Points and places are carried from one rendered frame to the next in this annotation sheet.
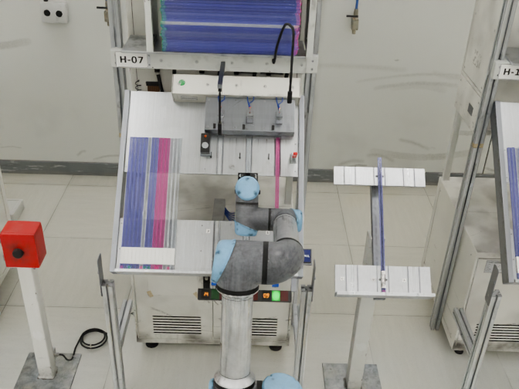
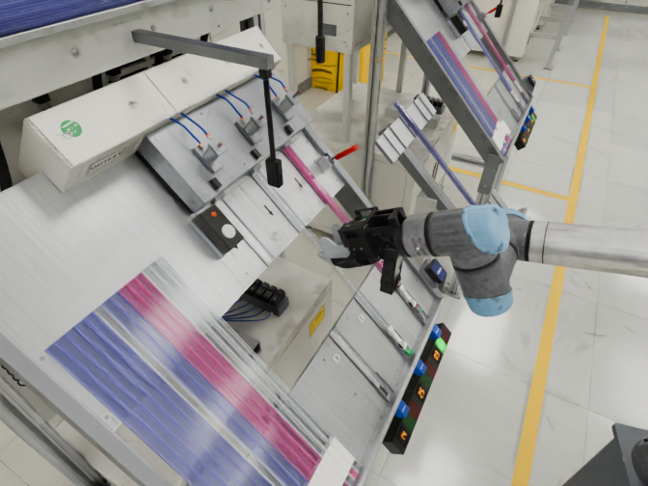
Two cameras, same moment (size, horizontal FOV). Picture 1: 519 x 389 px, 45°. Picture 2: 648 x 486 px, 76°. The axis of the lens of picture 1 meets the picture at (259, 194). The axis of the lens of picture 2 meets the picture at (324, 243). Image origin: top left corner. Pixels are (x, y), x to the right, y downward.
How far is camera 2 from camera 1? 1.92 m
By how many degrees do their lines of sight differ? 48
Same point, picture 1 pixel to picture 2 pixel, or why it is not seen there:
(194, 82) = (98, 113)
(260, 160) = (295, 196)
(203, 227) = (327, 360)
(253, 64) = (191, 17)
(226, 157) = (256, 228)
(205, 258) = (367, 395)
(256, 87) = (217, 69)
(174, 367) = not seen: outside the picture
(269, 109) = (257, 101)
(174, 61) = (14, 73)
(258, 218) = (510, 262)
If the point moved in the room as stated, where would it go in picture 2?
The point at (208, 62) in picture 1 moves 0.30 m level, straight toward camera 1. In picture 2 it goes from (103, 43) to (297, 77)
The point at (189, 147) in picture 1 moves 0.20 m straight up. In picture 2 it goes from (189, 260) to (155, 150)
